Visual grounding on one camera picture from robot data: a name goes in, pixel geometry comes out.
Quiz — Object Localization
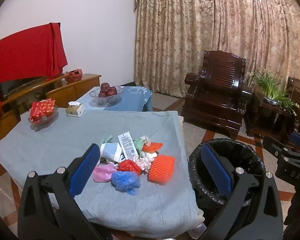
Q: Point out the beige tissue box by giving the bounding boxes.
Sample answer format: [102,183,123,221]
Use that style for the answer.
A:
[66,101,86,117]

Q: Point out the red cloth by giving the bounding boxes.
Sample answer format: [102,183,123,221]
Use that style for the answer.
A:
[0,22,68,122]

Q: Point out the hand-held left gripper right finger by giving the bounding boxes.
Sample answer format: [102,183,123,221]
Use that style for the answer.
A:
[197,144,284,240]

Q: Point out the red snack packet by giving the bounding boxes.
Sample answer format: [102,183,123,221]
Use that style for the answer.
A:
[30,99,56,123]

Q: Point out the white squeeze tube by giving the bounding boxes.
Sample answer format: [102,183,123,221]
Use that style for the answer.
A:
[117,133,138,160]

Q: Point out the red plastic bag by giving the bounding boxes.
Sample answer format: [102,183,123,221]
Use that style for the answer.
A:
[65,69,83,82]
[119,159,142,176]

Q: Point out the grey tablecloth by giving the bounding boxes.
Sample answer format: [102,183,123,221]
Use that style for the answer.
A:
[0,109,205,239]

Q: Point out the beige patterned curtain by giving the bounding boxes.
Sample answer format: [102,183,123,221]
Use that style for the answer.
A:
[134,0,300,100]

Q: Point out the small orange foam fruit net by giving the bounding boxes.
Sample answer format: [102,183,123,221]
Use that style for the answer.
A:
[142,141,163,153]

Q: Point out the glass fruit bowl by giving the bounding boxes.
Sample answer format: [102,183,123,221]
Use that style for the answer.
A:
[89,85,123,106]

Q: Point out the television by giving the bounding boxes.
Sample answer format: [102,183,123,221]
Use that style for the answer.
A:
[0,76,48,100]

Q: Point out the white sneaker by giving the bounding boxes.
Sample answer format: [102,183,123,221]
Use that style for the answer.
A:
[190,224,207,239]

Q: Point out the blue plastic bag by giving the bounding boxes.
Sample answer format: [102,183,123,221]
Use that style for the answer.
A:
[111,171,142,196]

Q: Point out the black lined waste bin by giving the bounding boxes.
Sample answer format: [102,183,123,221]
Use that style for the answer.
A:
[189,138,267,212]

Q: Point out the blue and white paper cup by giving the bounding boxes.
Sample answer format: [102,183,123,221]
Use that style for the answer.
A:
[100,142,123,162]

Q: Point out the large orange foam fruit net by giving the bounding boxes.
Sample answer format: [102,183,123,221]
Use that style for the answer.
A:
[147,155,176,186]

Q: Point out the pink plastic bag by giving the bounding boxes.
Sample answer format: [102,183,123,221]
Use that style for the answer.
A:
[92,164,119,182]

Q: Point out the light wooden cabinet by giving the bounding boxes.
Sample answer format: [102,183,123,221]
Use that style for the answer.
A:
[0,73,102,178]

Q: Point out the blue tablecloth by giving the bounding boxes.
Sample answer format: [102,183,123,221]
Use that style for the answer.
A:
[76,86,153,112]

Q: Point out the potted green plant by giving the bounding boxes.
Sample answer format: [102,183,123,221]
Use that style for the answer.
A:
[250,70,300,117]

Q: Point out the dark wooden armchair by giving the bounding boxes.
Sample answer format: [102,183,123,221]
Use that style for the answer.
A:
[181,50,253,139]

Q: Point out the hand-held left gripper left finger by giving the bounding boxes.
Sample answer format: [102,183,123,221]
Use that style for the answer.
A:
[17,144,113,240]

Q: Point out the white tissue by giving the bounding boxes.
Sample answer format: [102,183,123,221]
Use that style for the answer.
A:
[136,152,157,172]

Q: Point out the dark wooden side table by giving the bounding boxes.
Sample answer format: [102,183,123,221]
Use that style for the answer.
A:
[245,90,300,140]

